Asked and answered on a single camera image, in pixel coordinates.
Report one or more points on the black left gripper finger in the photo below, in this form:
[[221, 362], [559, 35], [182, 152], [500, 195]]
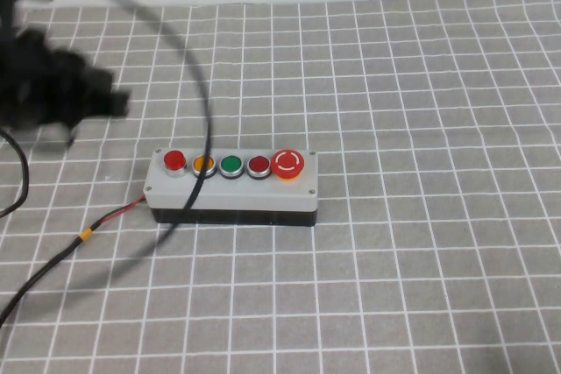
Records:
[[119, 110], [119, 97]]

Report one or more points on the grey and black button box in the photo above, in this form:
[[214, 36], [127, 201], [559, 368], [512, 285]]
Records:
[[236, 199]]

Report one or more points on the dark red push button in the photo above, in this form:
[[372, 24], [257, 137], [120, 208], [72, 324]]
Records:
[[258, 166]]

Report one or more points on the yellow push button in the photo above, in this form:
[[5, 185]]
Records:
[[207, 164]]

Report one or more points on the lit red push button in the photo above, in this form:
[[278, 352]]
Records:
[[174, 160]]

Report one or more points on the red emergency stop button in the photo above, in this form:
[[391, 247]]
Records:
[[287, 164]]

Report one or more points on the grey grid tablecloth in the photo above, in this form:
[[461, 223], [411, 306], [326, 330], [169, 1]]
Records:
[[394, 260]]

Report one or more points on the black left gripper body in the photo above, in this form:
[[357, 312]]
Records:
[[48, 85]]

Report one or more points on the green push button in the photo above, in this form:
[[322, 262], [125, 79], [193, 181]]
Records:
[[231, 165]]

